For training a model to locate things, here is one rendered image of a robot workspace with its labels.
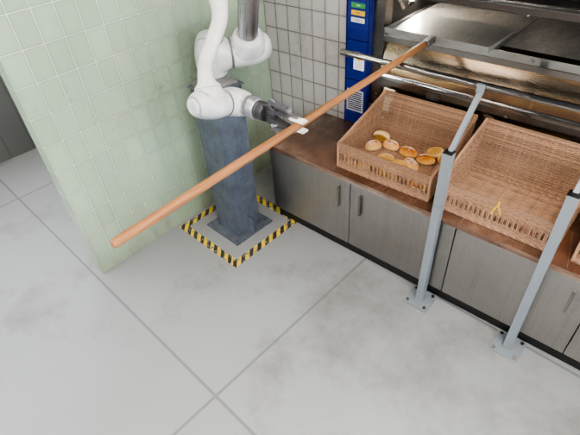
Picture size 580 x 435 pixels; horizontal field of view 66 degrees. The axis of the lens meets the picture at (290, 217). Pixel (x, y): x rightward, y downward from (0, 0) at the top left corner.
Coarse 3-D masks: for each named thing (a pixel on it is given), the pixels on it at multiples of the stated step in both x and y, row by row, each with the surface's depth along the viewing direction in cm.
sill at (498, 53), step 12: (396, 36) 238; (456, 48) 220; (504, 48) 208; (516, 48) 207; (516, 60) 205; (528, 60) 201; (540, 60) 198; (552, 60) 195; (564, 60) 194; (576, 60) 193; (576, 72) 191
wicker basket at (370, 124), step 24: (384, 96) 257; (408, 96) 249; (360, 120) 247; (384, 120) 263; (408, 120) 253; (432, 120) 244; (456, 120) 236; (360, 144) 258; (408, 144) 258; (360, 168) 238; (384, 168) 226; (408, 168) 216; (432, 168) 240; (408, 192) 224; (432, 192) 221
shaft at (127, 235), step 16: (416, 48) 208; (368, 80) 187; (320, 112) 170; (288, 128) 161; (272, 144) 156; (240, 160) 148; (224, 176) 144; (192, 192) 137; (160, 208) 132; (176, 208) 134; (144, 224) 128; (112, 240) 123; (128, 240) 125
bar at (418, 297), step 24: (432, 72) 195; (480, 96) 185; (528, 96) 173; (456, 144) 186; (576, 192) 161; (432, 216) 207; (432, 240) 215; (552, 240) 173; (528, 288) 193; (504, 336) 225
